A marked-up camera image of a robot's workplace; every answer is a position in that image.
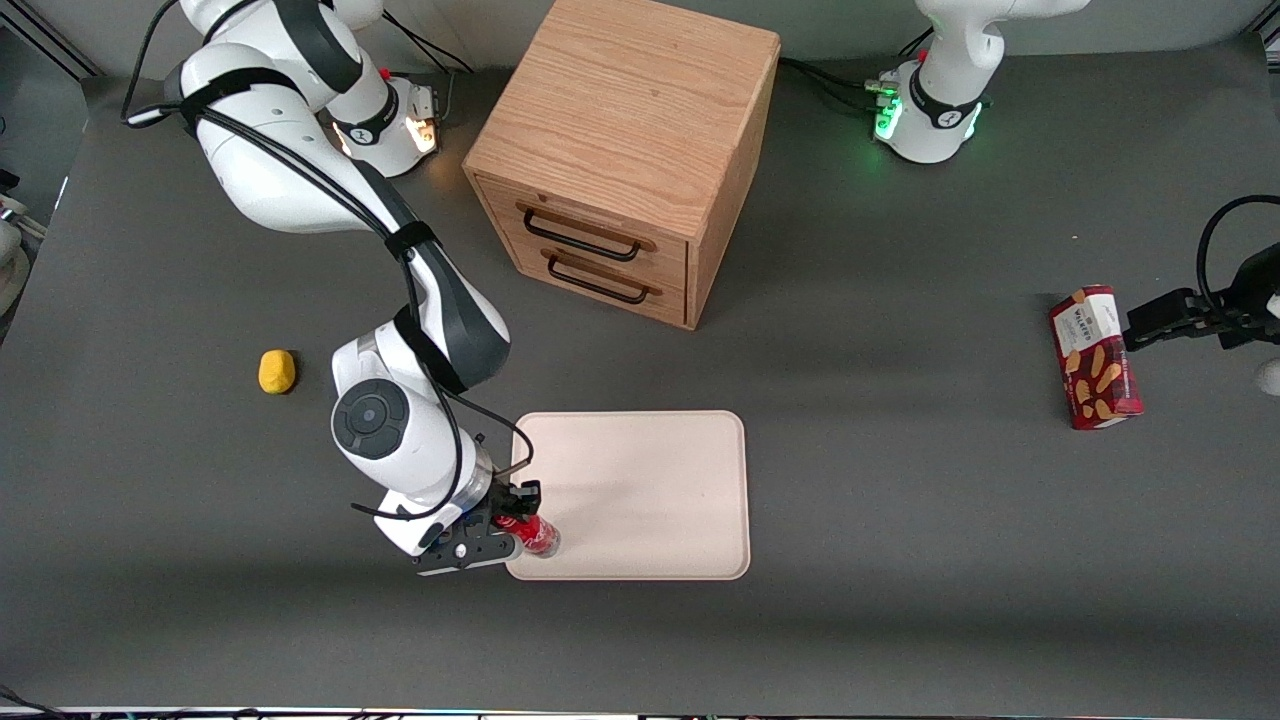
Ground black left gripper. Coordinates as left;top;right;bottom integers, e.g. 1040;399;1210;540
1124;243;1280;353

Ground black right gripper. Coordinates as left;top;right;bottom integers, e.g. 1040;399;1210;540
425;480;543;561

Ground red coke bottle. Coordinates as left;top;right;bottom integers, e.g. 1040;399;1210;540
495;512;562;558

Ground beige rectangular tray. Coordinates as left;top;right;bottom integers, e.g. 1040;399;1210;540
506;410;752;582

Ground red shortbread cookie box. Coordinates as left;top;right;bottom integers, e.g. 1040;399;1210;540
1048;284;1145;431

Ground wooden drawer front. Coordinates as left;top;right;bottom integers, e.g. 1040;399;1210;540
505;235;691;329
476;178;691;293

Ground wooden drawer cabinet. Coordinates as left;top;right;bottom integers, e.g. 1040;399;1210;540
463;0;782;331

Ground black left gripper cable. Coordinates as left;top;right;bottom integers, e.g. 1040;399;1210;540
1196;195;1280;313

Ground black metal drawer handle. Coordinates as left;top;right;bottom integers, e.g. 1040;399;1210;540
541;250;664;306
516;202;658;264

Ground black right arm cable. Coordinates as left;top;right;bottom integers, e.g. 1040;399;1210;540
120;0;537;523

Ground black left base cables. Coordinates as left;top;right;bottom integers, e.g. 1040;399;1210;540
779;28;933;113

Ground black base cables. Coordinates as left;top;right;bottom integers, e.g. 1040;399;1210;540
383;10;479;77
779;28;933;113

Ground black right base cables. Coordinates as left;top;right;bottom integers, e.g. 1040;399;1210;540
383;10;479;77

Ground black cable at table edge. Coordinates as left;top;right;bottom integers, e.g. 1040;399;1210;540
0;685;63;720

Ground dark frame rail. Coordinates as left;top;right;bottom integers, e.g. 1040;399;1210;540
0;18;103;81

